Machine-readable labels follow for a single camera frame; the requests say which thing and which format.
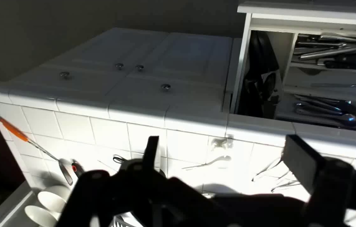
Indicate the silver table knife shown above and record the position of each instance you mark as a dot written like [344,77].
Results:
[325,53]

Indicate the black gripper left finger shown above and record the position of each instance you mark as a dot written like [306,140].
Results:
[150,153]

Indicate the small silver object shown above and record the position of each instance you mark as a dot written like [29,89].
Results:
[224,159]
[222,143]

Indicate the white open drawer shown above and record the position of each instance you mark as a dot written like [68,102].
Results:
[305,19]

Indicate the white cutlery tray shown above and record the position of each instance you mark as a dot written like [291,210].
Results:
[334,86]

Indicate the white lower cabinets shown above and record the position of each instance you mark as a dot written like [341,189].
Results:
[144,55]

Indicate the round cabinet knob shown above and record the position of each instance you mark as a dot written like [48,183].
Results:
[140,67]
[119,66]
[166,87]
[65,76]

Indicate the small white bowl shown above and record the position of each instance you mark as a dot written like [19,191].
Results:
[53,201]

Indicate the black kitchen tool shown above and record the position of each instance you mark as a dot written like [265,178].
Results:
[258,76]

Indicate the dark steel spoon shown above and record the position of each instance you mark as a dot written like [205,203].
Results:
[346,119]

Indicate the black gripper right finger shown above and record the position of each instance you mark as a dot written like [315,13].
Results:
[308,164]

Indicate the large white bowl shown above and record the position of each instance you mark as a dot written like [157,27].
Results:
[39,215]

